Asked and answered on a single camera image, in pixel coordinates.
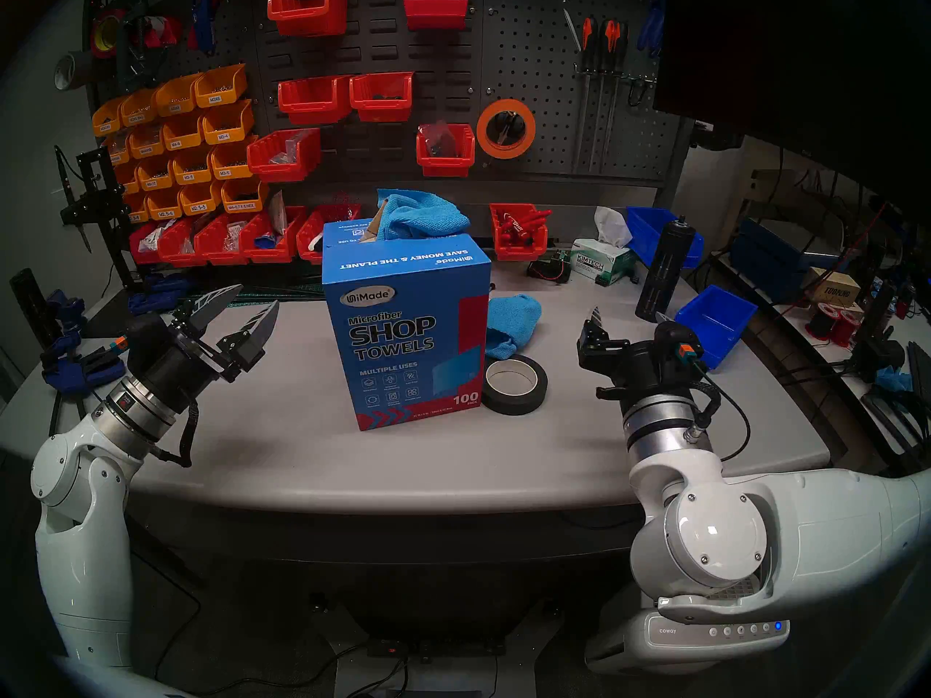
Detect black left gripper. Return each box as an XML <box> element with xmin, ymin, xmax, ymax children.
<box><xmin>144</xmin><ymin>284</ymin><xmax>282</xmax><ymax>415</ymax></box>

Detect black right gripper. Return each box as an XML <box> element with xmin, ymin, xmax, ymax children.
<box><xmin>578</xmin><ymin>305</ymin><xmax>700</xmax><ymax>415</ymax></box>

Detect blue microfiber shop towel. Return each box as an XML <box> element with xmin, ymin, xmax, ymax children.
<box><xmin>376</xmin><ymin>188</ymin><xmax>471</xmax><ymax>241</ymax></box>
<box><xmin>484</xmin><ymin>293</ymin><xmax>543</xmax><ymax>361</ymax></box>

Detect blue shop towels box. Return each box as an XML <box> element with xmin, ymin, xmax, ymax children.
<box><xmin>320</xmin><ymin>219</ymin><xmax>492</xmax><ymax>433</ymax></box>

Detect black cylindrical bottle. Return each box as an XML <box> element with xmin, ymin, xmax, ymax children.
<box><xmin>635</xmin><ymin>217</ymin><xmax>697</xmax><ymax>324</ymax></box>

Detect Kimtech tissue box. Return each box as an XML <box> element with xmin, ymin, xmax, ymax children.
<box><xmin>570</xmin><ymin>206</ymin><xmax>641</xmax><ymax>287</ymax></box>

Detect green cutting mat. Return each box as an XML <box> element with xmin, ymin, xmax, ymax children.
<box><xmin>191</xmin><ymin>282</ymin><xmax>324</xmax><ymax>310</ymax></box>

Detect red plastic parts bin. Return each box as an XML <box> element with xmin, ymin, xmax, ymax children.
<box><xmin>156</xmin><ymin>217</ymin><xmax>212</xmax><ymax>268</ymax></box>
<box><xmin>240</xmin><ymin>206</ymin><xmax>308</xmax><ymax>263</ymax></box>
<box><xmin>129</xmin><ymin>220</ymin><xmax>167</xmax><ymax>266</ymax></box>
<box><xmin>193</xmin><ymin>213</ymin><xmax>255</xmax><ymax>266</ymax></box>
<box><xmin>297</xmin><ymin>204</ymin><xmax>362</xmax><ymax>265</ymax></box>

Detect blue plastic storage bin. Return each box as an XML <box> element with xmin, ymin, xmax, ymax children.
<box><xmin>626</xmin><ymin>206</ymin><xmax>706</xmax><ymax>270</ymax></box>

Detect bright blue plastic bin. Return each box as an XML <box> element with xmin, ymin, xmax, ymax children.
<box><xmin>673</xmin><ymin>284</ymin><xmax>759</xmax><ymax>372</ymax></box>

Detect red bin with red markers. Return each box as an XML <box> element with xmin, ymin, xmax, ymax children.
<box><xmin>489</xmin><ymin>202</ymin><xmax>552</xmax><ymax>262</ymax></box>

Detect dark blue storage bin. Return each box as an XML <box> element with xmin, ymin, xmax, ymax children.
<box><xmin>730</xmin><ymin>220</ymin><xmax>812</xmax><ymax>305</ymax></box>

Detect red plastic storage bin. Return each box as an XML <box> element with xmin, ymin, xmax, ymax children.
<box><xmin>416</xmin><ymin>122</ymin><xmax>476</xmax><ymax>178</ymax></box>
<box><xmin>349</xmin><ymin>71</ymin><xmax>414</xmax><ymax>123</ymax></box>
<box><xmin>277</xmin><ymin>75</ymin><xmax>353</xmax><ymax>127</ymax></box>
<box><xmin>266</xmin><ymin>0</ymin><xmax>350</xmax><ymax>37</ymax></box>
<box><xmin>403</xmin><ymin>0</ymin><xmax>470</xmax><ymax>32</ymax></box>
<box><xmin>246</xmin><ymin>127</ymin><xmax>322</xmax><ymax>183</ymax></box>

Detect black tape roll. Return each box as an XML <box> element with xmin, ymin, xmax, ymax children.
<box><xmin>482</xmin><ymin>353</ymin><xmax>549</xmax><ymax>417</ymax></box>

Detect blue black bar clamp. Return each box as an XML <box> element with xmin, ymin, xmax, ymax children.
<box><xmin>40</xmin><ymin>337</ymin><xmax>128</xmax><ymax>439</ymax></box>
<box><xmin>44</xmin><ymin>288</ymin><xmax>87</xmax><ymax>341</ymax></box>

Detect black metal stand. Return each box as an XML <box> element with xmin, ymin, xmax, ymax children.
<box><xmin>60</xmin><ymin>148</ymin><xmax>139</xmax><ymax>292</ymax></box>

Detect cardboard box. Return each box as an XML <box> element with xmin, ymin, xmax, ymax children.
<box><xmin>804</xmin><ymin>268</ymin><xmax>861</xmax><ymax>306</ymax></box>

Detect black cylinder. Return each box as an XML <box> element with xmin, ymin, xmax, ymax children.
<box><xmin>9</xmin><ymin>268</ymin><xmax>44</xmax><ymax>345</ymax></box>

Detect orange tape roll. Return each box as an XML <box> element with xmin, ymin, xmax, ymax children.
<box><xmin>476</xmin><ymin>98</ymin><xmax>538</xmax><ymax>159</ymax></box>

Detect black pegboard panel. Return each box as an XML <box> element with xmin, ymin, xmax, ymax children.
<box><xmin>84</xmin><ymin>0</ymin><xmax>684</xmax><ymax>188</ymax></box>

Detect clear plastic parts bag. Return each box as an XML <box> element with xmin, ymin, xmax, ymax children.
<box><xmin>420</xmin><ymin>119</ymin><xmax>456</xmax><ymax>156</ymax></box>

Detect blue hanging clamp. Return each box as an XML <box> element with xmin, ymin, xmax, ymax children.
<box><xmin>191</xmin><ymin>0</ymin><xmax>219</xmax><ymax>57</ymax></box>

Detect red yellow tape roll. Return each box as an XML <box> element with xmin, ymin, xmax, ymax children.
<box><xmin>89</xmin><ymin>7</ymin><xmax>130</xmax><ymax>59</ymax></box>

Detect white air purifier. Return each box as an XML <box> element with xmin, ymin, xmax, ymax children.
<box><xmin>584</xmin><ymin>584</ymin><xmax>791</xmax><ymax>675</ymax></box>

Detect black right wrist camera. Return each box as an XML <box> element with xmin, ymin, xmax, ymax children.
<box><xmin>651</xmin><ymin>321</ymin><xmax>705</xmax><ymax>375</ymax></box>

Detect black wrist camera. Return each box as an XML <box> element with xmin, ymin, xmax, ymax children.
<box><xmin>109</xmin><ymin>313</ymin><xmax>173</xmax><ymax>364</ymax></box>
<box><xmin>651</xmin><ymin>321</ymin><xmax>705</xmax><ymax>375</ymax></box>

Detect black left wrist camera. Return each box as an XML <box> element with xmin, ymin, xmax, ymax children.
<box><xmin>109</xmin><ymin>313</ymin><xmax>173</xmax><ymax>364</ymax></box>

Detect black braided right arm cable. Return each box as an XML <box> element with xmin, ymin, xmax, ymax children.
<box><xmin>682</xmin><ymin>362</ymin><xmax>752</xmax><ymax>463</ymax></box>

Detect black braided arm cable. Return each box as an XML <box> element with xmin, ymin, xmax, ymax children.
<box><xmin>149</xmin><ymin>398</ymin><xmax>201</xmax><ymax>469</ymax></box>
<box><xmin>682</xmin><ymin>362</ymin><xmax>752</xmax><ymax>463</ymax></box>

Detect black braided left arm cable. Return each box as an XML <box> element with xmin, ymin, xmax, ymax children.
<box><xmin>149</xmin><ymin>398</ymin><xmax>201</xmax><ymax>469</ymax></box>

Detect black wire spool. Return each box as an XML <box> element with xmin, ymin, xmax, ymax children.
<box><xmin>806</xmin><ymin>301</ymin><xmax>839</xmax><ymax>341</ymax></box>

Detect red wire spool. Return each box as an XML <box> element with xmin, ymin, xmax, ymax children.
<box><xmin>828</xmin><ymin>304</ymin><xmax>863</xmax><ymax>348</ymax></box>

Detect orange black handle screwdriver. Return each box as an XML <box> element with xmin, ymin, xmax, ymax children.
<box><xmin>571</xmin><ymin>17</ymin><xmax>597</xmax><ymax>175</ymax></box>
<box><xmin>593</xmin><ymin>19</ymin><xmax>623</xmax><ymax>175</ymax></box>

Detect blue handled pliers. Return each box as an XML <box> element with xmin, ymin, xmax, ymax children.
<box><xmin>639</xmin><ymin>0</ymin><xmax>668</xmax><ymax>59</ymax></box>

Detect grey duct tape roll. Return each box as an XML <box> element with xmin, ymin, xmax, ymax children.
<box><xmin>55</xmin><ymin>49</ymin><xmax>89</xmax><ymax>90</ymax></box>

